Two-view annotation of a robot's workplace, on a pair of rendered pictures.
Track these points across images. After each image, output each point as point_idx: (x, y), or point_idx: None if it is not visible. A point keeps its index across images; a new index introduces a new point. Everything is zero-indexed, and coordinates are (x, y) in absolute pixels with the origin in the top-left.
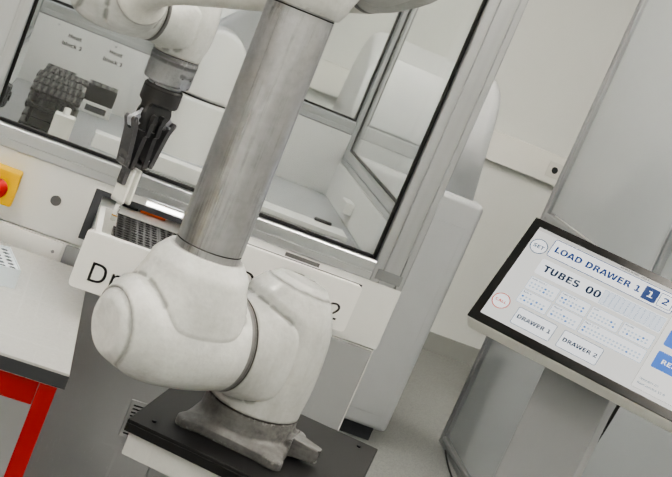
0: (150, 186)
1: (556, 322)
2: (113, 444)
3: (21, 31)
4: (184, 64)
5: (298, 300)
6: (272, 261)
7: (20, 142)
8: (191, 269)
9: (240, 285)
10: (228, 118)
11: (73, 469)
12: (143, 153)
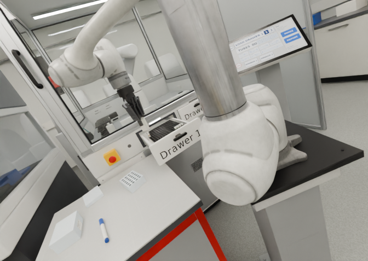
0: (146, 119)
1: (255, 57)
2: (194, 175)
3: (71, 116)
4: (122, 73)
5: (263, 93)
6: (188, 106)
7: (105, 143)
8: (243, 125)
9: (260, 108)
10: (180, 24)
11: (192, 189)
12: (138, 111)
